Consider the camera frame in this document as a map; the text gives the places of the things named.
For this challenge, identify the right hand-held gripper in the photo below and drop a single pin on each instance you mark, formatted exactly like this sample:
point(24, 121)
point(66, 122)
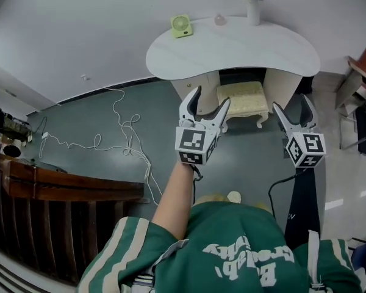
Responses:
point(306, 148)

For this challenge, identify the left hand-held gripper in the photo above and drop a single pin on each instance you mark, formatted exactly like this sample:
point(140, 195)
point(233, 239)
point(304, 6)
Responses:
point(191, 140)

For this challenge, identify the cream upholstered stool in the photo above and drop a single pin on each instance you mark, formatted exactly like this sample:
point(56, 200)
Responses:
point(242, 99)

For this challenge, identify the person's left forearm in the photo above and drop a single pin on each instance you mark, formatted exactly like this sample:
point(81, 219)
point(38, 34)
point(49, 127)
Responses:
point(174, 200)

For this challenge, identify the person's right forearm black sleeve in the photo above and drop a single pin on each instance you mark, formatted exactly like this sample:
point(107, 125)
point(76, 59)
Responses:
point(303, 206)

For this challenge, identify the white curved table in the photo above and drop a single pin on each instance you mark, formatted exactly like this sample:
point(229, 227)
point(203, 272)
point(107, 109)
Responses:
point(231, 50)

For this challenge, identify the green desk fan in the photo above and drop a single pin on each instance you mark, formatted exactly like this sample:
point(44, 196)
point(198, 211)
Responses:
point(180, 26)

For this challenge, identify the small pink ornament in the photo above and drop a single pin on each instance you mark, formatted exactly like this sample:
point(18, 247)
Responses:
point(220, 20)

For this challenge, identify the person's pale shoe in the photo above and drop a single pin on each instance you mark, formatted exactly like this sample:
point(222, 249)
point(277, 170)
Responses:
point(263, 207)
point(225, 197)

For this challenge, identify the white vase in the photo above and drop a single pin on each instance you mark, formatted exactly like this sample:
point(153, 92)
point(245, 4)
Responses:
point(253, 12)

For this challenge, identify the person's green printed shirt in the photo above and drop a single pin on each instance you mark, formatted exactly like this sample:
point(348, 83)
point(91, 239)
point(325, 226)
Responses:
point(231, 255)

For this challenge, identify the white power adapter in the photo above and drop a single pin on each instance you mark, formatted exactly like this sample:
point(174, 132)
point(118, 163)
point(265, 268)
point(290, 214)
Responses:
point(45, 135)

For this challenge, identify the black bag clutter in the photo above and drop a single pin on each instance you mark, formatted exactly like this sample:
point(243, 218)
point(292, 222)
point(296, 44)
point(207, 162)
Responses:
point(6, 127)

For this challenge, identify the white wall hook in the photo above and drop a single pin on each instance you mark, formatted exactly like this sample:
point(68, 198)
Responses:
point(85, 77)

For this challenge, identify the dark wooden bed frame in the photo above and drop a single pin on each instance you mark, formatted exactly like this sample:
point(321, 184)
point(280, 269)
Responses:
point(64, 200)

